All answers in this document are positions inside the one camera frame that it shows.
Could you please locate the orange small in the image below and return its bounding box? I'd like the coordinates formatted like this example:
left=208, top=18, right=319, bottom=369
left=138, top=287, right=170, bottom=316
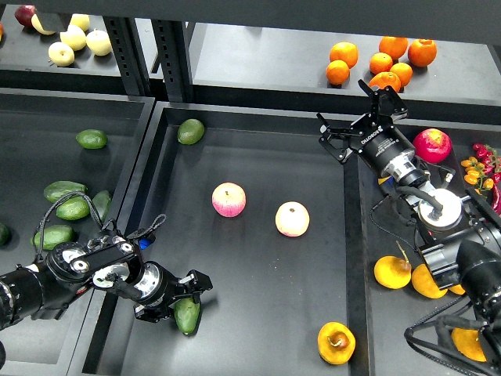
left=369, top=52, right=393, bottom=75
left=390, top=63, right=413, bottom=88

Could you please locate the green avocado left tray top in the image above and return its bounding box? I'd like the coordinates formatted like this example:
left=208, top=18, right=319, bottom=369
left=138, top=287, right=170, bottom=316
left=76, top=128, right=108, bottom=150

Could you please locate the black metal shelf upright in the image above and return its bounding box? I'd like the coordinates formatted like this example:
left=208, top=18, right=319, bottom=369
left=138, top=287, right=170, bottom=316
left=103, top=16, right=195, bottom=103

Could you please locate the yellow pear shelf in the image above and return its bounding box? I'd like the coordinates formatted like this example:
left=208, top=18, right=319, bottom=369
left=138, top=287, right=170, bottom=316
left=86, top=29, right=112, bottom=56
left=59, top=24, right=87, bottom=51
left=48, top=42, right=75, bottom=67
left=70, top=13, right=90, bottom=32

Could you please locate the avocado at left edge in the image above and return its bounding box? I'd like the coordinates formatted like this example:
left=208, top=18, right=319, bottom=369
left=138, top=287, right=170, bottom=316
left=0, top=222, right=11, bottom=246

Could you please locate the red pomegranate fruit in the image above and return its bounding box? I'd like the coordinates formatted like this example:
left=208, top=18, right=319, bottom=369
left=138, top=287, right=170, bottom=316
left=413, top=128, right=452, bottom=164

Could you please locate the orange front bottom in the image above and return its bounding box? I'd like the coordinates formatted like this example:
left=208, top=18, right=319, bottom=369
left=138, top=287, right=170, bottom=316
left=369, top=71, right=402, bottom=92

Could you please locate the orange centre small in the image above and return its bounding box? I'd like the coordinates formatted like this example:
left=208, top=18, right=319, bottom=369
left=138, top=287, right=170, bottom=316
left=369, top=52, right=393, bottom=75

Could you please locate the green avocado at tray corner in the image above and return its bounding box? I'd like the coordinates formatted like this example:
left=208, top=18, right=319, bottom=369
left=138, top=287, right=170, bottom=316
left=177, top=118, right=205, bottom=145

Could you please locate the dark green avocado right pile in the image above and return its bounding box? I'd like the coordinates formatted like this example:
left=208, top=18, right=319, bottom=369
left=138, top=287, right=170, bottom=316
left=92, top=190, right=112, bottom=222

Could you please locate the black left tray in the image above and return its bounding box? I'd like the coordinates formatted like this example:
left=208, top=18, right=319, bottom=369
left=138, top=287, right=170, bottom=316
left=1, top=89, right=154, bottom=375

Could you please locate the green avocado lower pile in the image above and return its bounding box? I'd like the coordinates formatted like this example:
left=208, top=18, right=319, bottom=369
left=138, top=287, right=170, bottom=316
left=31, top=225, right=76, bottom=251

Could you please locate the orange far left top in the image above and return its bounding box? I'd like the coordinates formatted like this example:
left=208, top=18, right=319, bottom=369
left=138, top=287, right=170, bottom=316
left=330, top=42, right=359, bottom=69

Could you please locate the yellow pear shelf middle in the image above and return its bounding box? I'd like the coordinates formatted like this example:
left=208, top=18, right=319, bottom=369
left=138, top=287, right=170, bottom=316
left=59, top=24, right=87, bottom=51

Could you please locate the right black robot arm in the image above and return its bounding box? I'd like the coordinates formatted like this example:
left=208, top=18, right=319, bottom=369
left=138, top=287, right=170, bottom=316
left=319, top=81, right=500, bottom=375

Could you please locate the pink red apple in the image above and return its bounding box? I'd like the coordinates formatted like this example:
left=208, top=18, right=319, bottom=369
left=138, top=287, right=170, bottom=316
left=211, top=182, right=247, bottom=218

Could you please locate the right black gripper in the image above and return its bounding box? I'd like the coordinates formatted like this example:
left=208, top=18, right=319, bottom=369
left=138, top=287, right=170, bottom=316
left=316, top=79, right=416, bottom=175

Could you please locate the orange right small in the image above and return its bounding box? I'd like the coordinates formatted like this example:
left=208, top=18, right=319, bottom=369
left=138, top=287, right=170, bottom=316
left=390, top=63, right=413, bottom=88

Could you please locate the yellow pear upper right tray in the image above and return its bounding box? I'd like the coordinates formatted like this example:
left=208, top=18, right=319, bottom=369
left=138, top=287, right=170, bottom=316
left=377, top=176, right=395, bottom=188

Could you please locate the orange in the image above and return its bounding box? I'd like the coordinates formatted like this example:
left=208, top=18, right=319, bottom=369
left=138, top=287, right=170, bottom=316
left=330, top=42, right=359, bottom=69
left=369, top=71, right=402, bottom=92
left=407, top=39, right=438, bottom=67
left=379, top=36, right=409, bottom=60
left=326, top=60, right=350, bottom=85

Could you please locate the orange far left bottom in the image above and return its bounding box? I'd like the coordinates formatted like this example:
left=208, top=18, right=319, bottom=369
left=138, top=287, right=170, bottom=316
left=326, top=60, right=350, bottom=85

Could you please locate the yellow pear behind arm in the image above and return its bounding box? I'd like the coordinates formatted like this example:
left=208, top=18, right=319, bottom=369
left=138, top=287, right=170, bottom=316
left=449, top=284, right=466, bottom=295

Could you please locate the orange top right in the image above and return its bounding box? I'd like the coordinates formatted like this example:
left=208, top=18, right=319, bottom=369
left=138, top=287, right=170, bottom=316
left=407, top=39, right=438, bottom=67

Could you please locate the pale yellow pink apple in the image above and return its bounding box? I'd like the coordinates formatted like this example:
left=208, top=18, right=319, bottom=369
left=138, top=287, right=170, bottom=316
left=275, top=201, right=310, bottom=237

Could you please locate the red chili pepper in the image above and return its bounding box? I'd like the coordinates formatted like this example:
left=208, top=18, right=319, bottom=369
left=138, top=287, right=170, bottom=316
left=491, top=183, right=501, bottom=215

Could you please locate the orange top middle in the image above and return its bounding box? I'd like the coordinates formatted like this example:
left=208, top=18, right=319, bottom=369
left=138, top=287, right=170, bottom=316
left=379, top=36, right=409, bottom=60

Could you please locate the green avocado middle pile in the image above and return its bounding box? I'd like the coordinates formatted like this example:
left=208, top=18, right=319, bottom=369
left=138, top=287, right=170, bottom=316
left=56, top=196, right=90, bottom=221

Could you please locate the black right tray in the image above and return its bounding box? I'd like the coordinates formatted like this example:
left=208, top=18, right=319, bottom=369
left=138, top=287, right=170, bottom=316
left=344, top=117, right=501, bottom=376

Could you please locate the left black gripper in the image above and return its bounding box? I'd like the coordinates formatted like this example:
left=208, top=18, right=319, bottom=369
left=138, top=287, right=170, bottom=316
left=133, top=262, right=213, bottom=323

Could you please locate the black tray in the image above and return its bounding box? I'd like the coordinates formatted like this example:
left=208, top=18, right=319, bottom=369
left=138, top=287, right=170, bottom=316
left=344, top=117, right=501, bottom=376
left=1, top=89, right=154, bottom=375
left=70, top=103, right=355, bottom=375

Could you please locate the yellow pear shelf front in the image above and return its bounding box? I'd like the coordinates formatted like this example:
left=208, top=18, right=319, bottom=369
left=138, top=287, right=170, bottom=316
left=48, top=42, right=75, bottom=67

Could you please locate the yellow pear shelf top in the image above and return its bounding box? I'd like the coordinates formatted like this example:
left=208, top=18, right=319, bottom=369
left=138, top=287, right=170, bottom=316
left=70, top=13, right=90, bottom=32

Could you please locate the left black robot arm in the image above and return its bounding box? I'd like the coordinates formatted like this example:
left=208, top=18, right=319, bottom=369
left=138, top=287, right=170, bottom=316
left=1, top=191, right=213, bottom=328

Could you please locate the black centre tray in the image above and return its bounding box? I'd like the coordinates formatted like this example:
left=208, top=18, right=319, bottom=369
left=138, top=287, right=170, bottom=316
left=70, top=103, right=355, bottom=375

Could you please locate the yellow pear shelf right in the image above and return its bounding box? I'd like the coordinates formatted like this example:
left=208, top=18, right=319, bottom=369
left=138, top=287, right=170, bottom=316
left=86, top=29, right=112, bottom=56

